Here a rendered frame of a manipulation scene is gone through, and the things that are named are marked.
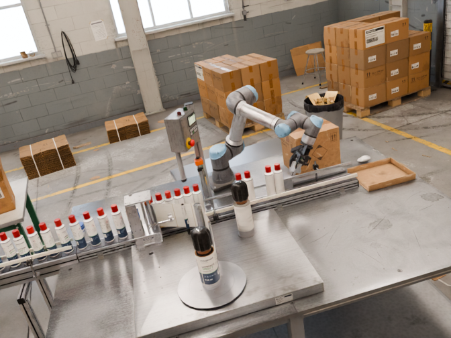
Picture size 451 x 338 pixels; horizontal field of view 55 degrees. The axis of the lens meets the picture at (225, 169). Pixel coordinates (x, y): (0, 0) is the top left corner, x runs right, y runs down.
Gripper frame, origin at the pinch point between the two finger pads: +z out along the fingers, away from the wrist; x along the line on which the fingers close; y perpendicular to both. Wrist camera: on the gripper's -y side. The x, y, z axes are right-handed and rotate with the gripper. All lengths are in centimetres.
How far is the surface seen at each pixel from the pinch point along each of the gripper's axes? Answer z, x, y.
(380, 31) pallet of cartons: -120, 195, -291
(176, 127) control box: -7, -72, -1
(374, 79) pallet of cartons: -64, 214, -290
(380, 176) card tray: -13, 56, 0
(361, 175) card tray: -8.6, 48.5, -6.3
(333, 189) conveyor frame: 1.4, 26.5, 5.0
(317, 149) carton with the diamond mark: -13.3, 21.0, -20.9
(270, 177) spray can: 4.9, -13.0, 2.4
